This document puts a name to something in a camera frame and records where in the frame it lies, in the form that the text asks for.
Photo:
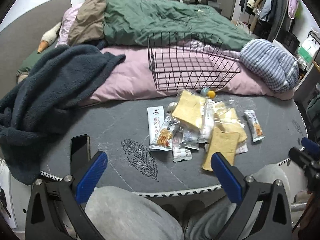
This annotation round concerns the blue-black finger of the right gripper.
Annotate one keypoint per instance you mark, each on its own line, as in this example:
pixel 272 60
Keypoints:
pixel 308 160

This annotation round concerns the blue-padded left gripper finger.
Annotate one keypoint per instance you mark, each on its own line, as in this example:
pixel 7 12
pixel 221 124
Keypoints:
pixel 50 202

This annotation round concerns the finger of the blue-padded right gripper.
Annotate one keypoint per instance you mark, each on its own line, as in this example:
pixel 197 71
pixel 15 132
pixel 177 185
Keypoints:
pixel 273 220

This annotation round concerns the bagged toast slice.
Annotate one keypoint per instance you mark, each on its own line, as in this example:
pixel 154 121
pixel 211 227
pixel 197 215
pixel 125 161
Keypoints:
pixel 227 120
pixel 223 142
pixel 190 109

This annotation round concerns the small snack packet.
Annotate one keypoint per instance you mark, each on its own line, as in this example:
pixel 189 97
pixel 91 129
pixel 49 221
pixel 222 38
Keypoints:
pixel 255 128

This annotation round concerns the white red sachet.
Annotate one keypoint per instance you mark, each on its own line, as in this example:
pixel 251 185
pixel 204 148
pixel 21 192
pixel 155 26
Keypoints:
pixel 179 152

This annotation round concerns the orange picture snack packet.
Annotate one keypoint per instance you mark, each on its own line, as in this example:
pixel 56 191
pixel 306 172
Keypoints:
pixel 166 133

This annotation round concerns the bagged toast slice top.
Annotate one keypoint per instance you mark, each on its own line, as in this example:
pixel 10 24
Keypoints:
pixel 190 109

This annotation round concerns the long white red snack packet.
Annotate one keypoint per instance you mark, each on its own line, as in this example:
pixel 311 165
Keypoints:
pixel 155 121

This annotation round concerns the small white snack sachet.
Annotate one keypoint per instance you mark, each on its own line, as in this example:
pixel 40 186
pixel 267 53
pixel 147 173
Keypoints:
pixel 189 139

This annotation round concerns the black smartphone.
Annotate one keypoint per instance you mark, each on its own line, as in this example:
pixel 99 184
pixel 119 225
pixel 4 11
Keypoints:
pixel 80 152

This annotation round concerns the blue checkered pillow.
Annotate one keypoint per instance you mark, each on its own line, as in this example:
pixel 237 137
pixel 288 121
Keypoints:
pixel 278 69

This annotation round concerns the green white box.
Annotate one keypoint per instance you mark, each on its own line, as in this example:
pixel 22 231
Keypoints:
pixel 309 49

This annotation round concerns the dark teal fleece blanket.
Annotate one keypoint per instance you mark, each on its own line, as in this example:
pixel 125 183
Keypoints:
pixel 40 108

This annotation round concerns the pink quilt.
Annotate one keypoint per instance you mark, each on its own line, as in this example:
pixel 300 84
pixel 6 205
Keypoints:
pixel 132 80

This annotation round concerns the clothes rack with garments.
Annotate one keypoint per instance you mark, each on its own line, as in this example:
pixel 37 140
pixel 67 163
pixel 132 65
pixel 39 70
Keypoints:
pixel 269 19

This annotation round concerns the white goose plush toy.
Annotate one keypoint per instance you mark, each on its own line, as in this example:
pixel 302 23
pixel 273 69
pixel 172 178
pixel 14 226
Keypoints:
pixel 48 38

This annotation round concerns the khaki cloth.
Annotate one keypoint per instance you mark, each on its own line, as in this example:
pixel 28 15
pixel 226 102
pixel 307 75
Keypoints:
pixel 88 24

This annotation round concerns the green duvet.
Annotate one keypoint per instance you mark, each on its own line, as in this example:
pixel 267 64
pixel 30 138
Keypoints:
pixel 136 22

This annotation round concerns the black wire basket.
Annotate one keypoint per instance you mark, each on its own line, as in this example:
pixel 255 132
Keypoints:
pixel 180 60

